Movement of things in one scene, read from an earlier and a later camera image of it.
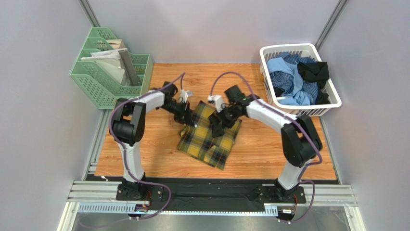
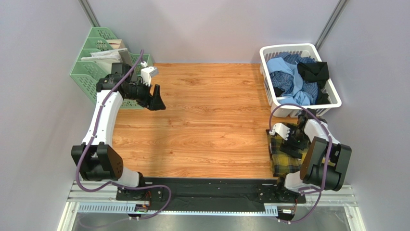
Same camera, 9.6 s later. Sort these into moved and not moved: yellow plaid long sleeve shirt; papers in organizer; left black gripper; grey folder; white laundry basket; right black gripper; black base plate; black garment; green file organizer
Moved: left black gripper; yellow plaid long sleeve shirt; right black gripper
Not moved: black base plate; papers in organizer; black garment; grey folder; green file organizer; white laundry basket
